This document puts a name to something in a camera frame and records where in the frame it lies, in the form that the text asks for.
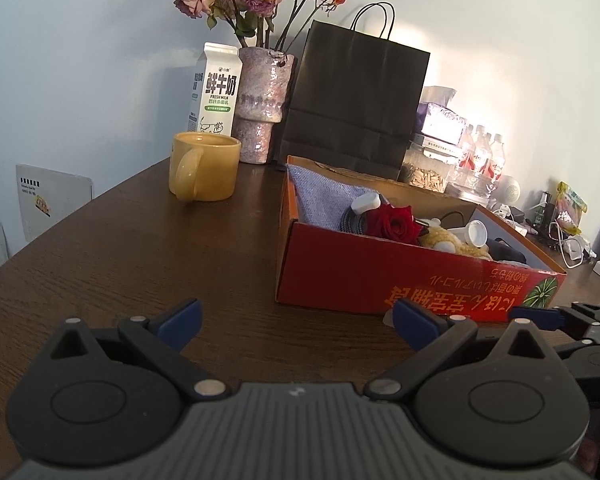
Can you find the water bottle pack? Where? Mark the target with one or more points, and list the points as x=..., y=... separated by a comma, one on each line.
x=480, y=160

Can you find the black bottle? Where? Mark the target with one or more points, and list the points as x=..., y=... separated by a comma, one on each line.
x=541, y=210

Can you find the red cardboard box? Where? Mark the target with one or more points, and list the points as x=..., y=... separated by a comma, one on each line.
x=340, y=270

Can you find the purple tissue pack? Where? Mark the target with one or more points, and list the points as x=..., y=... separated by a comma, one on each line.
x=440, y=120

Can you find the small white screw lid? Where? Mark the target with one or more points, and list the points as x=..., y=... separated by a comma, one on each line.
x=427, y=222

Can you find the yellow mug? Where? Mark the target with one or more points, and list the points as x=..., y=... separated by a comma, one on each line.
x=210, y=167

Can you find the yellow pink snack packet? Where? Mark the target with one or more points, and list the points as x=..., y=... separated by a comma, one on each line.
x=571, y=207

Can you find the white green milk carton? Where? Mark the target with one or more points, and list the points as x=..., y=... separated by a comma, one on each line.
x=215, y=90

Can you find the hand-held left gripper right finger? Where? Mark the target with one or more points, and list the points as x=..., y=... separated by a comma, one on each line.
x=415, y=322

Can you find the clear seed container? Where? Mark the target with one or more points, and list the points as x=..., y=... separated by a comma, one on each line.
x=425, y=172

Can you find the black paper bag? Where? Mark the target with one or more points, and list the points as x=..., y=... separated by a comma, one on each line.
x=352, y=105

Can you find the white heart-shaped object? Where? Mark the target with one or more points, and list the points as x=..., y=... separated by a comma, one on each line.
x=366, y=203

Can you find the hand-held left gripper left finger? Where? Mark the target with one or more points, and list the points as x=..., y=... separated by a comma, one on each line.
x=177, y=322

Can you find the white printed board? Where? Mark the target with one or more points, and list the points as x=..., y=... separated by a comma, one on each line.
x=55, y=200

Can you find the red artificial rose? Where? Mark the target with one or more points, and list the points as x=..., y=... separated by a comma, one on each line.
x=392, y=225

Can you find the navy fabric case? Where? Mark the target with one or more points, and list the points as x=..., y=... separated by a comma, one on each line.
x=507, y=252

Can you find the pink mottled ceramic vase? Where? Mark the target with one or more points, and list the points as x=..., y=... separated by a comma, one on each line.
x=262, y=105

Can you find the translucent plastic piece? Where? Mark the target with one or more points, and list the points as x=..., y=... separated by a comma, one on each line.
x=389, y=319

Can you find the black adapter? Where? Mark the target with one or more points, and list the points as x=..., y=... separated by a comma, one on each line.
x=517, y=213

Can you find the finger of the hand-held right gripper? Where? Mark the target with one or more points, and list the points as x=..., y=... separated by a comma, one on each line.
x=570, y=349
x=535, y=317

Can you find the yellow plush toy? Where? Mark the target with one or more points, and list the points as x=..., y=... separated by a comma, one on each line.
x=435, y=237

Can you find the large white screw lid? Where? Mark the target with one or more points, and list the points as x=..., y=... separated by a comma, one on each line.
x=477, y=232

